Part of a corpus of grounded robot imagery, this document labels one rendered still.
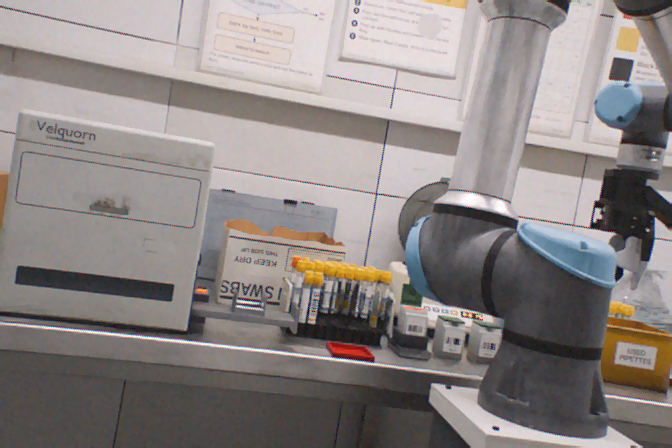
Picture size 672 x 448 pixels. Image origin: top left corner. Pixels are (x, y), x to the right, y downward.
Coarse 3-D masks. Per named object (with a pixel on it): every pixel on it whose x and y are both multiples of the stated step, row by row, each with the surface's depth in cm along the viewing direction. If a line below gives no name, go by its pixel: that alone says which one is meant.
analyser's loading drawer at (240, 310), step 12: (240, 300) 126; (264, 300) 122; (192, 312) 119; (204, 312) 120; (216, 312) 120; (228, 312) 121; (240, 312) 121; (252, 312) 121; (264, 312) 122; (276, 312) 127; (276, 324) 122; (288, 324) 122
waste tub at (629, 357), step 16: (608, 320) 149; (624, 320) 150; (608, 336) 136; (624, 336) 137; (640, 336) 137; (656, 336) 137; (608, 352) 136; (624, 352) 137; (640, 352) 137; (656, 352) 137; (608, 368) 137; (624, 368) 137; (640, 368) 137; (656, 368) 138; (624, 384) 137; (640, 384) 137; (656, 384) 138
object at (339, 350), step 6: (330, 342) 126; (336, 342) 126; (330, 348) 122; (336, 348) 125; (342, 348) 126; (348, 348) 126; (354, 348) 127; (360, 348) 127; (366, 348) 126; (336, 354) 120; (342, 354) 120; (348, 354) 120; (354, 354) 120; (360, 354) 124; (366, 354) 124; (366, 360) 121; (372, 360) 121
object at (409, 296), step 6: (402, 288) 134; (408, 288) 134; (414, 288) 135; (402, 294) 134; (408, 294) 134; (414, 294) 135; (402, 300) 134; (408, 300) 134; (414, 300) 135; (420, 300) 135; (420, 306) 135
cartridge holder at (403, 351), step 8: (392, 336) 134; (400, 336) 129; (408, 336) 129; (416, 336) 130; (392, 344) 133; (400, 344) 129; (408, 344) 129; (416, 344) 130; (424, 344) 130; (400, 352) 128; (408, 352) 128; (416, 352) 128; (424, 352) 128
